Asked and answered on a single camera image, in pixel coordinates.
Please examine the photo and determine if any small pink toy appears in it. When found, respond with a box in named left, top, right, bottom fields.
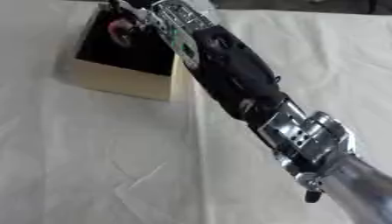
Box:
left=107, top=18, right=138, bottom=48

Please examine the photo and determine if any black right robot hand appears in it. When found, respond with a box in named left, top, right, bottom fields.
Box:
left=105, top=0, right=157, bottom=33

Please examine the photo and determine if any tan cardboard box black inside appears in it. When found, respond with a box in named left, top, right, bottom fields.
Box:
left=52, top=2, right=198, bottom=102

